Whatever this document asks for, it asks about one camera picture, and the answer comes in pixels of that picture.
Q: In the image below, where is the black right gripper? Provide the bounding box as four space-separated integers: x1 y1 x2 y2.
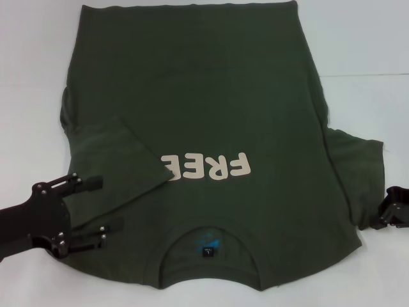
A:
370 185 409 230

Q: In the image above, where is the dark green FREE t-shirt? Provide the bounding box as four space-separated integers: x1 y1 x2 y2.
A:
46 1 386 292

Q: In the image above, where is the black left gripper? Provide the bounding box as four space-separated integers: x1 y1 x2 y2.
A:
0 173 125 259

